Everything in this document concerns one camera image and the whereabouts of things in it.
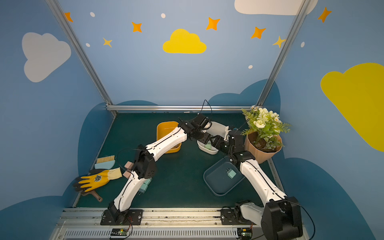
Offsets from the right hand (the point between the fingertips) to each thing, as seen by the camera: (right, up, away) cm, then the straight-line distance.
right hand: (214, 138), depth 83 cm
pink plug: (-52, -17, +7) cm, 55 cm away
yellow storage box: (-35, +6, +27) cm, 44 cm away
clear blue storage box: (+5, -24, +5) cm, 25 cm away
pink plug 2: (-51, -21, +3) cm, 55 cm away
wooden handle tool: (-68, -31, -2) cm, 74 cm away
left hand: (-5, +2, +8) cm, 10 cm away
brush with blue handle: (-68, -17, +10) cm, 71 cm away
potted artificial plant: (+27, +3, -4) cm, 27 cm away
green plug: (-2, -7, +16) cm, 17 cm away
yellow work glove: (-68, -23, -1) cm, 71 cm away
